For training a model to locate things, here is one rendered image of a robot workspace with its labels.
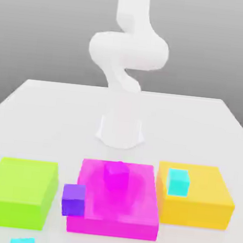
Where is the small magenta cube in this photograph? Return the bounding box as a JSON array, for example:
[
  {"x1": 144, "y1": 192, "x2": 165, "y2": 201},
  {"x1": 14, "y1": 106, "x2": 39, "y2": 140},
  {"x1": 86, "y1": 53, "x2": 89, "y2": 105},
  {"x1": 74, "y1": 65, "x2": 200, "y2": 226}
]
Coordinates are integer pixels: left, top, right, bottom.
[{"x1": 101, "y1": 159, "x2": 131, "y2": 193}]

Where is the small cyan cube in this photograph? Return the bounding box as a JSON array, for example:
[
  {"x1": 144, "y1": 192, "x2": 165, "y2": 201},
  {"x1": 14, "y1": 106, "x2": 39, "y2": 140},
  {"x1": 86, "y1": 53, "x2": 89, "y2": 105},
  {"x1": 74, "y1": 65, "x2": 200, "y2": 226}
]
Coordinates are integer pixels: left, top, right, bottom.
[
  {"x1": 165, "y1": 168, "x2": 192, "y2": 198},
  {"x1": 9, "y1": 235, "x2": 36, "y2": 243}
]

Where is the large lime green box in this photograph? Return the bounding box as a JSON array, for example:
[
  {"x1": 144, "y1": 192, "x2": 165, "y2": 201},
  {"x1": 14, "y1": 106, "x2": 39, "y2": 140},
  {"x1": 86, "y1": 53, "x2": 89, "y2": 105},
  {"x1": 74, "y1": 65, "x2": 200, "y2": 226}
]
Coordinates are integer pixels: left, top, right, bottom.
[{"x1": 0, "y1": 156, "x2": 61, "y2": 233}]

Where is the small purple cube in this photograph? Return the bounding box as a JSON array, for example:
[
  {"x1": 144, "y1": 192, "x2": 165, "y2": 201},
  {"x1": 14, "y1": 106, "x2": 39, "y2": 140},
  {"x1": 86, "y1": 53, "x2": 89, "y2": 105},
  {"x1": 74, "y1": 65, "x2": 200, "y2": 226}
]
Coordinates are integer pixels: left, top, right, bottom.
[{"x1": 60, "y1": 183, "x2": 88, "y2": 219}]

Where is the large yellow box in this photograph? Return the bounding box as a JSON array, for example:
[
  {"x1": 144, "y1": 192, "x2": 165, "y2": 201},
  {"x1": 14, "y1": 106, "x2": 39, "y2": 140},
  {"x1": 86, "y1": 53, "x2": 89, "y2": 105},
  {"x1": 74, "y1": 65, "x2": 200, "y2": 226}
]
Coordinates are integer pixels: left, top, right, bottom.
[{"x1": 152, "y1": 160, "x2": 239, "y2": 233}]

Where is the large magenta box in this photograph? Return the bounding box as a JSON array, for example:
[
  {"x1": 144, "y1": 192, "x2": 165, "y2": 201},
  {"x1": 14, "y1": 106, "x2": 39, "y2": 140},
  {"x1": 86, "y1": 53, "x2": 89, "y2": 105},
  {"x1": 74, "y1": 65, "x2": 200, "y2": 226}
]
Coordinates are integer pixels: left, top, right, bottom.
[{"x1": 65, "y1": 156, "x2": 165, "y2": 242}]

